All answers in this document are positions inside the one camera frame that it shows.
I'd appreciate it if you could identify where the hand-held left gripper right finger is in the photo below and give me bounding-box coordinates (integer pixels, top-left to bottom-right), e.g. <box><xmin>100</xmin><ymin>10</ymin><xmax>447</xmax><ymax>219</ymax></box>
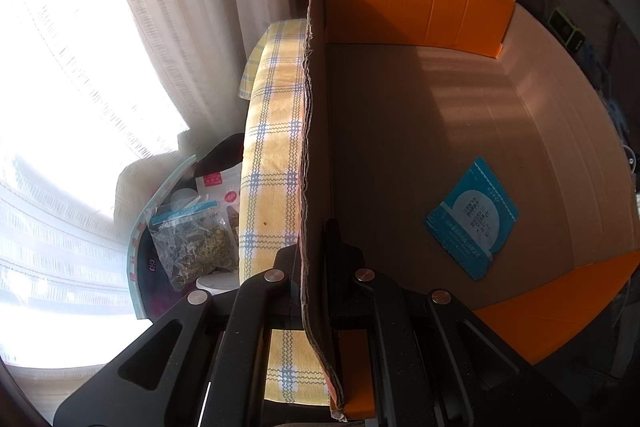
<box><xmin>324</xmin><ymin>219</ymin><xmax>582</xmax><ymax>427</ymax></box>

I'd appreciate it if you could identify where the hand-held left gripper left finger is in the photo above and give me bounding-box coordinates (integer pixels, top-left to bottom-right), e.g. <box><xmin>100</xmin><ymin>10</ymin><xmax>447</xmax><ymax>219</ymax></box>
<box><xmin>52</xmin><ymin>246</ymin><xmax>304</xmax><ymax>427</ymax></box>

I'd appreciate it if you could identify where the orange-flapped cardboard box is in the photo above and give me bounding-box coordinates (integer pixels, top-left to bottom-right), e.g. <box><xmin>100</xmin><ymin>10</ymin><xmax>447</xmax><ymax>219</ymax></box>
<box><xmin>298</xmin><ymin>0</ymin><xmax>640</xmax><ymax>423</ymax></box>

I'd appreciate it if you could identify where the white-lidded jar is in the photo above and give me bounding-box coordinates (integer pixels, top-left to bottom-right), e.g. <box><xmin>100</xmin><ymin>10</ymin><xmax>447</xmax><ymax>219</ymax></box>
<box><xmin>196</xmin><ymin>271</ymin><xmax>240</xmax><ymax>296</ymax></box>

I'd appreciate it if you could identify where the zip bag of green herbs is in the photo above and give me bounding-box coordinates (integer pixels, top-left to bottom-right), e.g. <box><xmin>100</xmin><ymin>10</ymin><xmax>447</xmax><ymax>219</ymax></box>
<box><xmin>149</xmin><ymin>199</ymin><xmax>240</xmax><ymax>292</ymax></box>

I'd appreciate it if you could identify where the white pouch with red label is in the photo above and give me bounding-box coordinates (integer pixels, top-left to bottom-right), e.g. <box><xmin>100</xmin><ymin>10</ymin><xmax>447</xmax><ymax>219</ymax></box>
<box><xmin>196</xmin><ymin>158</ymin><xmax>243</xmax><ymax>228</ymax></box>

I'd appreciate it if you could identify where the translucent plastic lid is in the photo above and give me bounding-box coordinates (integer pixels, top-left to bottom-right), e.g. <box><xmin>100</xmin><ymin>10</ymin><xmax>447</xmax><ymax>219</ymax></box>
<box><xmin>171</xmin><ymin>188</ymin><xmax>202</xmax><ymax>208</ymax></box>

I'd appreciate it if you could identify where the yellow plaid tablecloth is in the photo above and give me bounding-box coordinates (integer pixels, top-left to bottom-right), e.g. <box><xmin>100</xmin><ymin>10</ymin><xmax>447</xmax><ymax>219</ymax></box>
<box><xmin>238</xmin><ymin>19</ymin><xmax>333</xmax><ymax>405</ymax></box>

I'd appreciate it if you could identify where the blue square packet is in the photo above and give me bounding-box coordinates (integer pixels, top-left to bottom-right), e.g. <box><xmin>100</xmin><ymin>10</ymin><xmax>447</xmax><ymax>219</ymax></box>
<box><xmin>424</xmin><ymin>156</ymin><xmax>519</xmax><ymax>280</ymax></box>

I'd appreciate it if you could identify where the clear plastic storage bag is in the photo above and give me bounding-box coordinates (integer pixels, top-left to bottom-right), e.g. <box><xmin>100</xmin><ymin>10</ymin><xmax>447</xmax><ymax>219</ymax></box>
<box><xmin>126</xmin><ymin>134</ymin><xmax>246</xmax><ymax>320</ymax></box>

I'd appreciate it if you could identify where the white sheer curtain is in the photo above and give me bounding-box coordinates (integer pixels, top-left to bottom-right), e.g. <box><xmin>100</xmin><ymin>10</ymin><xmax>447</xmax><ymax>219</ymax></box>
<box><xmin>0</xmin><ymin>0</ymin><xmax>296</xmax><ymax>427</ymax></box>

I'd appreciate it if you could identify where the green-framed black device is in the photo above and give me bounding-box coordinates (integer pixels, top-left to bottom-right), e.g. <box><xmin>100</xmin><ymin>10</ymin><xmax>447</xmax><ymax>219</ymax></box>
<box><xmin>547</xmin><ymin>7</ymin><xmax>586</xmax><ymax>52</ymax></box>

